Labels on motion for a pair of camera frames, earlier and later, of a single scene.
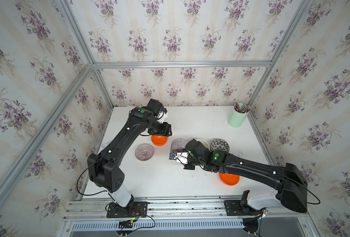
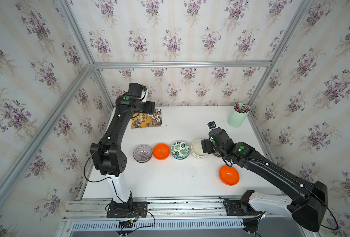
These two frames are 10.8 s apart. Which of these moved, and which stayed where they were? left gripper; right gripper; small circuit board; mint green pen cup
Moved: right gripper; left gripper
Stayed: small circuit board; mint green pen cup
